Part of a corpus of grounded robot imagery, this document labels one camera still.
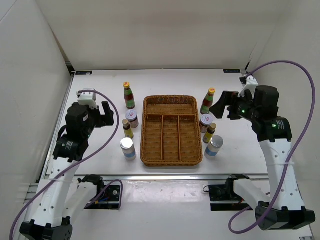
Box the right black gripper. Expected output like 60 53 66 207
209 91 260 122

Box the silver-lid bead jar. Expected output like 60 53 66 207
204 135 224 159
120 137 137 160

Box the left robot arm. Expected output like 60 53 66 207
19 100 120 240

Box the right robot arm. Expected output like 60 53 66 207
209 85 316 231

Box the right red sauce bottle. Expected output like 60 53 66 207
200 87 216 115

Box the red sauce bottle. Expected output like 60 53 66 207
200 87 216 115
123 81 136 109

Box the left small yellow bottle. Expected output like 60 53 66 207
122 119 134 139

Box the small yellow bottle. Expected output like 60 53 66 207
202 123 217 144
122 119 134 139

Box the left white-lid brown jar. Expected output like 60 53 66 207
125 109 139 129

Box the white-lid brown jar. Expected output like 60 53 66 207
199 114 213 133
125 109 139 129

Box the left red sauce bottle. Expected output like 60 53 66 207
123 81 136 109

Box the right black table label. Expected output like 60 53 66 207
223 69 241 74

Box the black table label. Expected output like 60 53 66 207
75 70 93 76
223 69 241 74

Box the right white-lid brown jar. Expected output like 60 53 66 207
199 114 213 133

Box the right small yellow bottle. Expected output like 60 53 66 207
202 123 217 144

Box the left black table label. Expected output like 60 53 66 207
75 70 93 76

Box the wicker divided tray basket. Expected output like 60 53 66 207
140 95 203 167

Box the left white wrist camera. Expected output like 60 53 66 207
76 91 98 110

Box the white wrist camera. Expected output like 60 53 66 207
238 74 259 98
76 91 98 110

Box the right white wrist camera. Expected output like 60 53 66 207
238 74 259 98

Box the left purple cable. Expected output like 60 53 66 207
9 89 120 240

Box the purple cable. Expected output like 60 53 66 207
228 60 317 234
9 89 120 240

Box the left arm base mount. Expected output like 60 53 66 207
77 174 124 210

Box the aluminium front rail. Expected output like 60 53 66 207
24 173 273 201

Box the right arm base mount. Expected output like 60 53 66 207
202 174 253 212

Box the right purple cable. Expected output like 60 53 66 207
228 60 317 234

